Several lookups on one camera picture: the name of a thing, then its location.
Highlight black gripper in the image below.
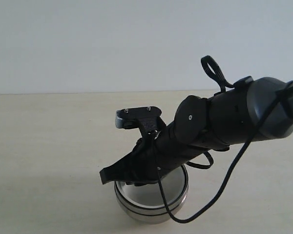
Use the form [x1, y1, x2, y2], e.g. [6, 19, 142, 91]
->
[100, 121, 210, 186]

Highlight ribbed stainless steel bowl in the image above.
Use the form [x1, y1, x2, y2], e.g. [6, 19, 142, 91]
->
[114, 165, 189, 211]

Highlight smooth stainless steel bowl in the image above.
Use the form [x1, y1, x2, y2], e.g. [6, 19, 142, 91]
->
[114, 183, 188, 224]

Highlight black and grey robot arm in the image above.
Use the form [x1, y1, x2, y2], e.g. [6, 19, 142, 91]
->
[100, 56, 293, 186]

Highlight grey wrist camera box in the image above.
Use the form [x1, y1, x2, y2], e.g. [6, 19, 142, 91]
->
[115, 106, 166, 136]

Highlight black camera cable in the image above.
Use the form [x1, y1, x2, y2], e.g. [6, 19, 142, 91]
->
[148, 85, 293, 217]

